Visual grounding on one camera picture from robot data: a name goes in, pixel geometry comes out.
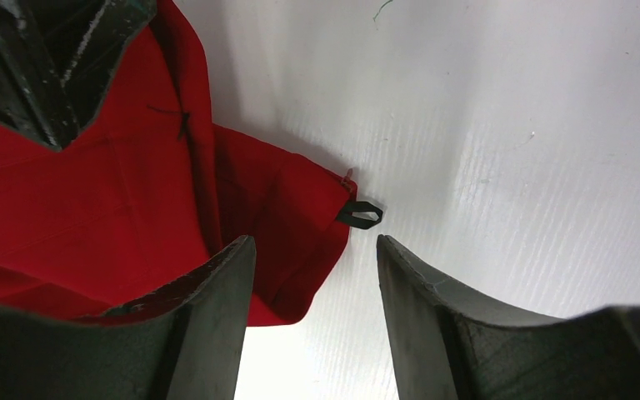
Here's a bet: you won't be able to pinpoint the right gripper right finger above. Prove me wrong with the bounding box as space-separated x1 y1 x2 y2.
377 235 640 399

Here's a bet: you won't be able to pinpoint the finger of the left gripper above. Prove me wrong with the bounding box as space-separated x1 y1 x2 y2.
0 0 158 151

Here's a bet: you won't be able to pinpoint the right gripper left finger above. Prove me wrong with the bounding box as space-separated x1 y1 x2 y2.
0 236 256 399

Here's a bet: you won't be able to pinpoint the red skirt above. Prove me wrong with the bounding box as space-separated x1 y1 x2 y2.
0 1 357 326

